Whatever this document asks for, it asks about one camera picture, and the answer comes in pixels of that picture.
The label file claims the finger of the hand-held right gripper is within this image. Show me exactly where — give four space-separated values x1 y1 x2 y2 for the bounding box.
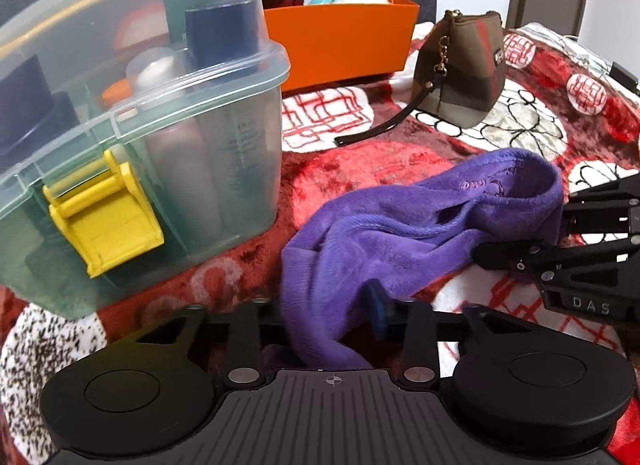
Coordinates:
472 232 640 291
560 177 640 237

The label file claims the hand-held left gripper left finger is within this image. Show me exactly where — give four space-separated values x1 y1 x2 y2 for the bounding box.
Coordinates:
135 297 288 391

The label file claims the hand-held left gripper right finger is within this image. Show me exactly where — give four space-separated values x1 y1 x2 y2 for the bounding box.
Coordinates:
362 286 534 391

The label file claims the purple fleece towel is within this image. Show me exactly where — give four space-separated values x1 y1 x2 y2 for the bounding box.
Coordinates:
260 147 566 371

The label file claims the orange cardboard box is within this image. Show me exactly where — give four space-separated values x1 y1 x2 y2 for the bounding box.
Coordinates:
262 0 421 94

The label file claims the black rectangular device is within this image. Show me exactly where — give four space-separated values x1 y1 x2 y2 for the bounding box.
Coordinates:
611 62 640 96

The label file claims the clear plastic storage box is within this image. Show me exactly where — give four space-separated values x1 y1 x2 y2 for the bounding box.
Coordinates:
0 0 292 321

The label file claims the red floral blanket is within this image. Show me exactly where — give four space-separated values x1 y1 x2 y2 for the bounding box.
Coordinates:
0 20 640 465

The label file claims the brown striped pouch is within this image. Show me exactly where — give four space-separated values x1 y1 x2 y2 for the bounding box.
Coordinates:
334 10 509 148

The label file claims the white cap bottle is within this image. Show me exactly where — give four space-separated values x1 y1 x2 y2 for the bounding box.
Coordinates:
125 47 224 246

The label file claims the orange cap bottle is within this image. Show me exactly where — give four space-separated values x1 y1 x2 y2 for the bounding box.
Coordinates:
101 77 139 108

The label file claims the navy cap bottle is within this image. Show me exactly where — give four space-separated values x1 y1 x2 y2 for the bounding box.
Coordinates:
184 0 281 241

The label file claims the black cap bottle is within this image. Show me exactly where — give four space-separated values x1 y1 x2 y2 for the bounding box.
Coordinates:
0 55 84 156

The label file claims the green cap bottle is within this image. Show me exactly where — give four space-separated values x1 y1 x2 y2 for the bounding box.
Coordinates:
161 0 226 46

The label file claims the white cable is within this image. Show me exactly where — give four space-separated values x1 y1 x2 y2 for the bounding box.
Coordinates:
520 27 626 90

